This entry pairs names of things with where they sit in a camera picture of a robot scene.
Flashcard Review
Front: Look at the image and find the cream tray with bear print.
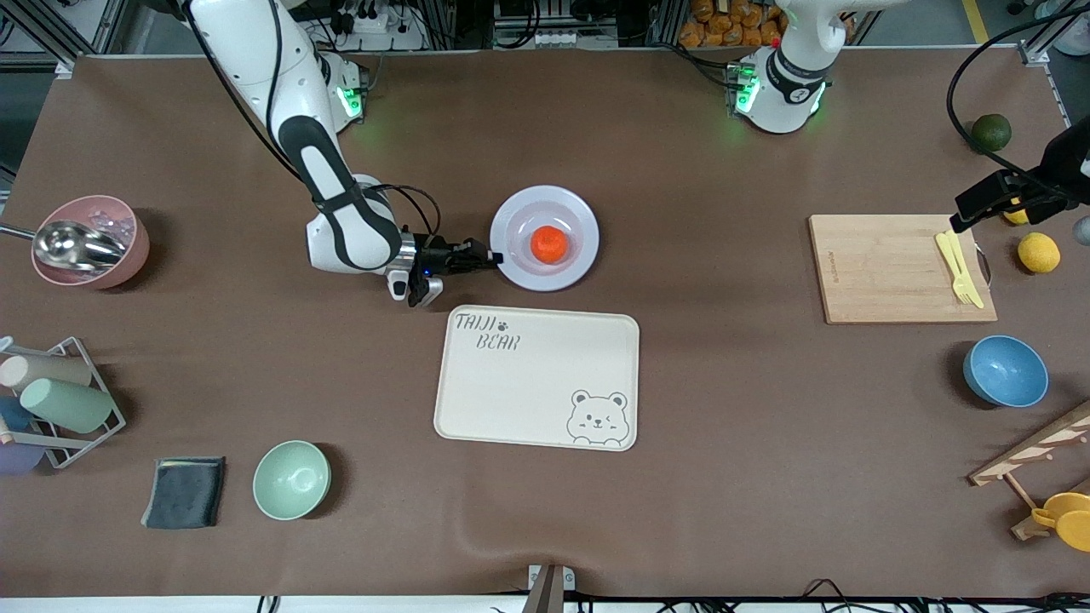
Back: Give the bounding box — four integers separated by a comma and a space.
433, 304, 640, 452

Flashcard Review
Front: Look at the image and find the yellow mug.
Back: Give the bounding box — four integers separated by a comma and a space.
1031, 491, 1090, 553

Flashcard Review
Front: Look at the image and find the purple cup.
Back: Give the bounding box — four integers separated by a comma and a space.
0, 438, 45, 476

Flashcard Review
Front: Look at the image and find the orange fruit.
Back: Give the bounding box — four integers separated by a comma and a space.
530, 225, 571, 266

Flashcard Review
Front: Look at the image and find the wooden mug rack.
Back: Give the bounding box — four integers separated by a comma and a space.
968, 400, 1090, 541

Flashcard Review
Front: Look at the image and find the dark green lime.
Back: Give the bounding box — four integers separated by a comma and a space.
972, 114, 1013, 155

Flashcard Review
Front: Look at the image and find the aluminium frame profile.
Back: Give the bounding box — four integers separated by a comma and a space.
1018, 0, 1090, 67

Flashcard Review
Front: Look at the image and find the dark grey folded cloth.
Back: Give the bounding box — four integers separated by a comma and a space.
141, 456, 227, 530

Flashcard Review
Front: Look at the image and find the black cable along table edge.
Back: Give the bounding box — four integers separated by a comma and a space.
588, 579, 1090, 613

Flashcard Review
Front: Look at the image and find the beige cup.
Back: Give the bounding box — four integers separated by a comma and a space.
0, 353, 93, 391

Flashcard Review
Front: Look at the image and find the pink bowl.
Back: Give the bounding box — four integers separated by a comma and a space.
32, 195, 151, 290

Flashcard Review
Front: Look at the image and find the white power strip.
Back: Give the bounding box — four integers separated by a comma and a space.
336, 0, 427, 50

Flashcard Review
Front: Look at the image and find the grey wire cup rack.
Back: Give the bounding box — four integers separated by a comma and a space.
0, 336, 127, 470

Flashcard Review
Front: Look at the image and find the mint green cup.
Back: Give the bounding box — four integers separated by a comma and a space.
20, 377, 115, 434

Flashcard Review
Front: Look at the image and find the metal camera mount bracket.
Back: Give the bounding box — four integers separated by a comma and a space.
526, 564, 577, 613

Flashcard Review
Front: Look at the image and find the pile of brown bread rolls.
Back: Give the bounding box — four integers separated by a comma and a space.
679, 0, 854, 49

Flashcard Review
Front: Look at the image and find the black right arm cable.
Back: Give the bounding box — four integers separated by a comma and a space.
183, 0, 444, 256

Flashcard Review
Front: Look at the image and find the light green bowl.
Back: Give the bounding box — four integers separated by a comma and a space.
253, 440, 331, 521

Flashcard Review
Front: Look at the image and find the metal scoop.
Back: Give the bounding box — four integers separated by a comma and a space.
0, 220, 129, 266

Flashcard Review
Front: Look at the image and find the white round plate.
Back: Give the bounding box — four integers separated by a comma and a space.
489, 185, 600, 293

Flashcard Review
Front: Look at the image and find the blue bowl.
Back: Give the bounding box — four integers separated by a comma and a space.
963, 335, 1050, 409

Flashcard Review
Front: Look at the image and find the wooden cutting board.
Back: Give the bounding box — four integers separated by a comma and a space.
807, 214, 998, 325

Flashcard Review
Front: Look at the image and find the yellow plastic fork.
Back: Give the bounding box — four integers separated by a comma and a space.
935, 231, 974, 306

